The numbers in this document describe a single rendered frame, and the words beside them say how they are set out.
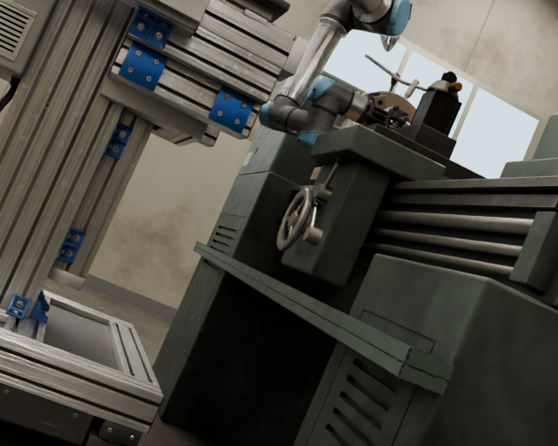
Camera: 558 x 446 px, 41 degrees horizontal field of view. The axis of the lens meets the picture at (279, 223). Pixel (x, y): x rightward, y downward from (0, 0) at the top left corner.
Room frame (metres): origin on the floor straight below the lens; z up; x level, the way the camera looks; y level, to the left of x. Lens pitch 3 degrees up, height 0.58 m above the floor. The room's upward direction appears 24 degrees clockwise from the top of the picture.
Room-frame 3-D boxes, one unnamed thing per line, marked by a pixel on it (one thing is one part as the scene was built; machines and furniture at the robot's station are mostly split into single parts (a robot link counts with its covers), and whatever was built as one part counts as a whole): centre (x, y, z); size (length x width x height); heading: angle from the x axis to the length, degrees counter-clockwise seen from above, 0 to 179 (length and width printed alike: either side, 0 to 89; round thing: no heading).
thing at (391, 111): (2.02, -0.15, 1.08); 0.12 x 0.09 x 0.08; 103
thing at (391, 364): (2.00, -0.26, 0.53); 2.10 x 0.60 x 0.02; 13
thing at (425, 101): (1.76, -0.24, 1.07); 0.07 x 0.07 x 0.10; 13
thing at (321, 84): (1.99, 0.01, 1.07); 0.11 x 0.08 x 0.09; 103
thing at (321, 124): (2.00, 0.02, 0.98); 0.11 x 0.08 x 0.11; 57
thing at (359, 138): (1.71, -0.29, 0.90); 0.53 x 0.30 x 0.06; 103
